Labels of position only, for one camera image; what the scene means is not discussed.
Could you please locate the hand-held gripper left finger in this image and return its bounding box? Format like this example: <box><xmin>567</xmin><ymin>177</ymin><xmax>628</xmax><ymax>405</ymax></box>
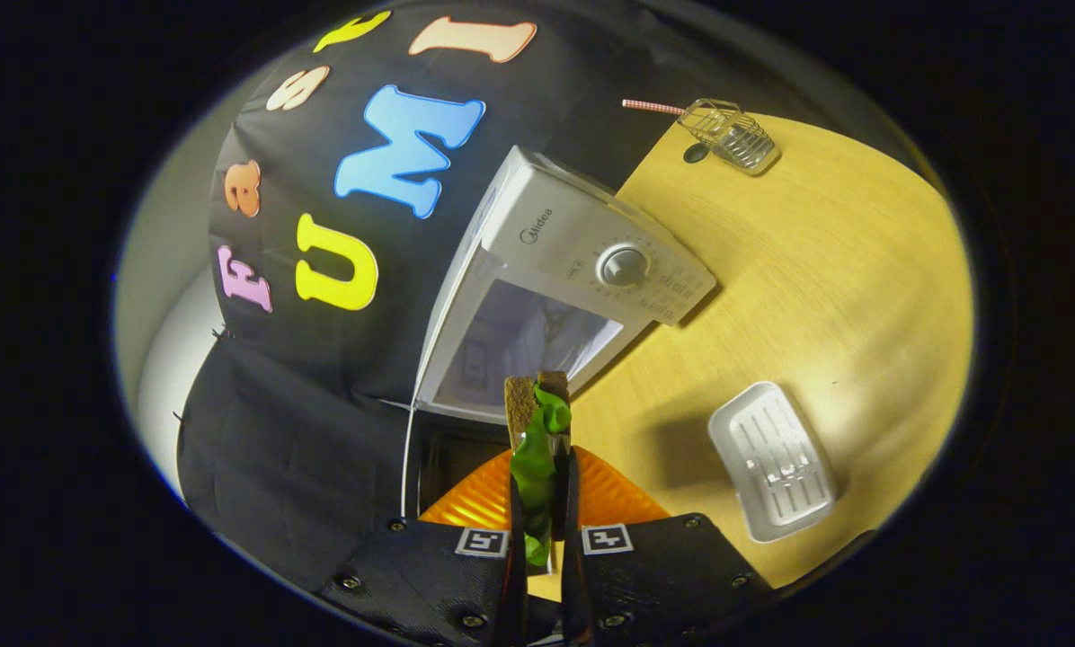
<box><xmin>315</xmin><ymin>448</ymin><xmax>529</xmax><ymax>647</ymax></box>

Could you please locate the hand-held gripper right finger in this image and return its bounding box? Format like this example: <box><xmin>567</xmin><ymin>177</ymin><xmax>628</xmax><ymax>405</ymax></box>
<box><xmin>559</xmin><ymin>446</ymin><xmax>777</xmax><ymax>647</ymax></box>

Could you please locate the brown bread lettuce sandwich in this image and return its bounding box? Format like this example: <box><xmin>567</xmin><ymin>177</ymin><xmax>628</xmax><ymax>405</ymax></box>
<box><xmin>503</xmin><ymin>370</ymin><xmax>574</xmax><ymax>567</ymax></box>

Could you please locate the white microwave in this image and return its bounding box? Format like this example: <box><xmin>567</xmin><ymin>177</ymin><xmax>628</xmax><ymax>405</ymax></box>
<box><xmin>400</xmin><ymin>146</ymin><xmax>718</xmax><ymax>522</ymax></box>

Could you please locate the white ribbed tray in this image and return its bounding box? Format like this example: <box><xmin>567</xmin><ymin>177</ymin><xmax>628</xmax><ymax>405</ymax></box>
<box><xmin>707</xmin><ymin>381</ymin><xmax>838</xmax><ymax>545</ymax></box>

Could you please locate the wire mesh holder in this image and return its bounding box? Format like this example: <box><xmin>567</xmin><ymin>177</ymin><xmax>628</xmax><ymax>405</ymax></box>
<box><xmin>677</xmin><ymin>97</ymin><xmax>781</xmax><ymax>176</ymax></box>

